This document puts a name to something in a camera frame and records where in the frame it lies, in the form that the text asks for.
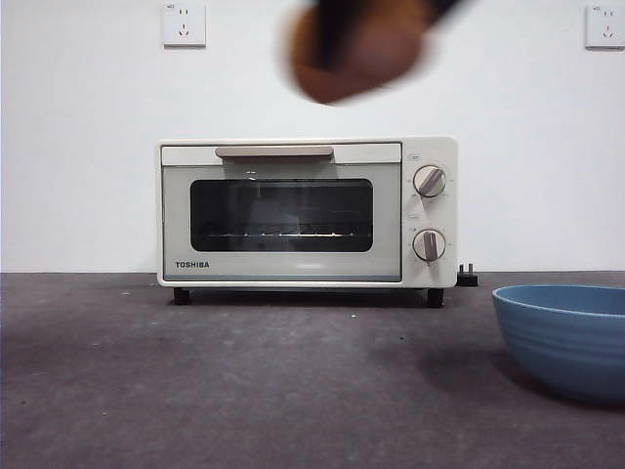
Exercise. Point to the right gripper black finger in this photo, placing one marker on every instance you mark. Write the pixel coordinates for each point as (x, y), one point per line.
(446, 9)
(328, 29)

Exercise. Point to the blue ribbed bowl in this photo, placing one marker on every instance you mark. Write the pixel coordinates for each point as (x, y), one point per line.
(561, 352)

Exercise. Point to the cream Toshiba toaster oven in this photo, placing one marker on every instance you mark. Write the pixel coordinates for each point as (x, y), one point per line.
(429, 146)

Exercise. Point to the cream oven knob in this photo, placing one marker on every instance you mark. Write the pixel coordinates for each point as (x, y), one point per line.
(429, 181)
(429, 244)

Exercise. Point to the black power plug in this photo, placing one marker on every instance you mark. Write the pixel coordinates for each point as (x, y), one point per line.
(468, 278)

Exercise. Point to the white wall socket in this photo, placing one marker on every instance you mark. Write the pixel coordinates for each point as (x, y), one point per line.
(184, 24)
(605, 27)

